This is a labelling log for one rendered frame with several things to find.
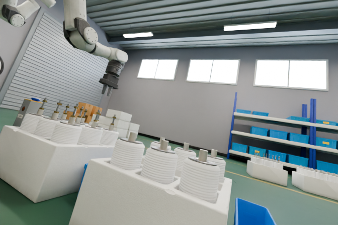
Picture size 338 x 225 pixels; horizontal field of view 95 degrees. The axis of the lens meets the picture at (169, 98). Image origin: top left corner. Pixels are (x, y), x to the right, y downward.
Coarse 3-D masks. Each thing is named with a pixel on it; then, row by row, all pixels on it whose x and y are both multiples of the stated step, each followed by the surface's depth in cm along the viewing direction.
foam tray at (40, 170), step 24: (0, 144) 66; (24, 144) 60; (48, 144) 55; (0, 168) 61; (24, 168) 56; (48, 168) 52; (72, 168) 59; (24, 192) 52; (48, 192) 52; (72, 192) 60
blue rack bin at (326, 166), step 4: (308, 160) 394; (316, 160) 357; (308, 164) 393; (316, 164) 356; (320, 164) 353; (324, 164) 350; (328, 164) 348; (332, 164) 345; (336, 164) 343; (316, 168) 355; (320, 168) 351; (324, 168) 349; (328, 168) 346; (332, 168) 344; (336, 168) 342; (332, 172) 342; (336, 172) 340
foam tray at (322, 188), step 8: (296, 176) 209; (304, 176) 189; (296, 184) 206; (304, 184) 187; (312, 184) 185; (320, 184) 183; (328, 184) 180; (336, 184) 178; (312, 192) 183; (320, 192) 181; (328, 192) 178; (336, 192) 176
